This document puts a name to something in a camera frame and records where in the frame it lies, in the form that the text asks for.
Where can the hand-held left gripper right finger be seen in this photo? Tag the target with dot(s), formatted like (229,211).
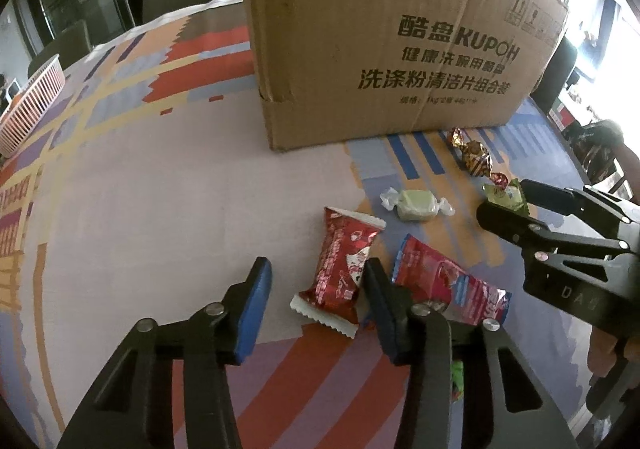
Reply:
(384,311)

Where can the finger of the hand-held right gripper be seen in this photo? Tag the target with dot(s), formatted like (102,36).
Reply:
(550,196)
(520,229)

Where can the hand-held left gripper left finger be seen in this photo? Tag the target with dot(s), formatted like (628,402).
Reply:
(255,311)

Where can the small green snack packet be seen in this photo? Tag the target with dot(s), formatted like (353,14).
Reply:
(502,196)

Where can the red snack packet white figure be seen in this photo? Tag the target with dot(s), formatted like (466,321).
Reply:
(335,269)

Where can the pink red snack packet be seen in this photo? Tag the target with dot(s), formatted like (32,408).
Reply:
(450,279)

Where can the brown cardboard box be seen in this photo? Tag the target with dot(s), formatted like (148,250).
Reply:
(350,29)

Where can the brown gold wrapped candy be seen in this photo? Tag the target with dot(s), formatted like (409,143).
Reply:
(475,160)

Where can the pale green wrapped candy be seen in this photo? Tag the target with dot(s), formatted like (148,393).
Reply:
(417,203)

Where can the black office chair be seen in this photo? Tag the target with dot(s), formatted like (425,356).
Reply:
(555,74)

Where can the patterned table mat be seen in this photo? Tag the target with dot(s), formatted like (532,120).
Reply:
(150,189)

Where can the white plastic basket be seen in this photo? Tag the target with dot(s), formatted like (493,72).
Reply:
(30,104)

